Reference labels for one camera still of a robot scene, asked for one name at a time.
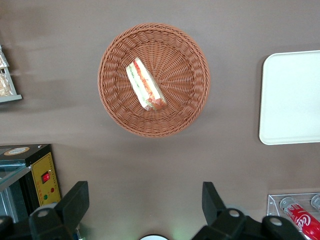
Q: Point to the clear acrylic can holder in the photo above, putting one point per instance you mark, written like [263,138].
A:
[273,202]

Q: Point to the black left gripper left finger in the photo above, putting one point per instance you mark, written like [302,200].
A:
[70,207]

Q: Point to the white plastic tray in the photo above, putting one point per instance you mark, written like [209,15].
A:
[292,97]

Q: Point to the packaged bread in clear wrap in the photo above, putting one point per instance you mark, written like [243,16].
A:
[2,60]
[5,86]

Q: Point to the red cola can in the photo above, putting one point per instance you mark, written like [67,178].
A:
[303,220]

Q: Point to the triangle sandwich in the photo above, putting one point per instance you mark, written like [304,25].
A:
[146,85]

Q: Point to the round brown wicker basket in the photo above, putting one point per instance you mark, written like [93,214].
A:
[180,82]

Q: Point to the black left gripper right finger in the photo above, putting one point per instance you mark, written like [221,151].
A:
[215,212]

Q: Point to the black cabinet with yellow panel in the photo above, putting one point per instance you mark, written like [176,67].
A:
[27,157]

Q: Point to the silver-topped drink can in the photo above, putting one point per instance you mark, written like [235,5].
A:
[316,201]

